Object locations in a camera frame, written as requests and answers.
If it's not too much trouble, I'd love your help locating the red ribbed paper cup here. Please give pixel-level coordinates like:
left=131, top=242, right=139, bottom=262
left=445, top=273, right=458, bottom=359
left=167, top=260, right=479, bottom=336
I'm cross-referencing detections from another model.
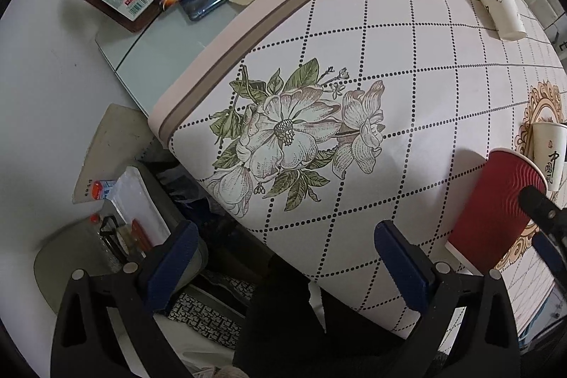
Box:
left=445, top=148, right=548, bottom=275

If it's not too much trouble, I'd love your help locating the white cup with black calligraphy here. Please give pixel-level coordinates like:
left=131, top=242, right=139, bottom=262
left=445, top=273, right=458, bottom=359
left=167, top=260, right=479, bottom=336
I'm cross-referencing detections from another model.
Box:
left=532, top=122, right=567, bottom=192

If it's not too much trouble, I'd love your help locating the plain white paper cup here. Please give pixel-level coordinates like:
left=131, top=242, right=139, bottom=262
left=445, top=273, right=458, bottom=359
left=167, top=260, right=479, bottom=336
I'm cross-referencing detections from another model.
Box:
left=479, top=0, right=527, bottom=41

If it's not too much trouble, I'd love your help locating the floral checked tablecloth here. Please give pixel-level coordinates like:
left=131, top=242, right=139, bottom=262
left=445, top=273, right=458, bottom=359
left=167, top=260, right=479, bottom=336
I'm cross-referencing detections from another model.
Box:
left=149, top=0, right=566, bottom=337

